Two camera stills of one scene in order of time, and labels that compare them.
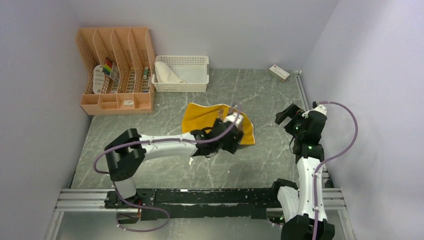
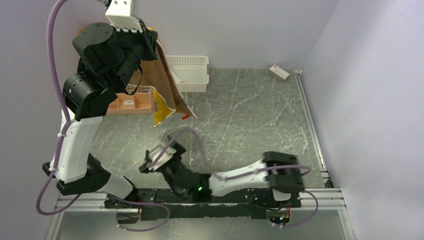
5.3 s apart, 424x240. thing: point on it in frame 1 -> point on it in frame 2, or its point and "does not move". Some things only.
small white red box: [280, 73] does not move
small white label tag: [128, 102] does not move
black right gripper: [291, 111] -> [180, 150]
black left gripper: [231, 145] -> [148, 37]
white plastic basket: [180, 73] does not move
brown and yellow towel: [197, 117] -> [168, 97]
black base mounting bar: [202, 203] does not move
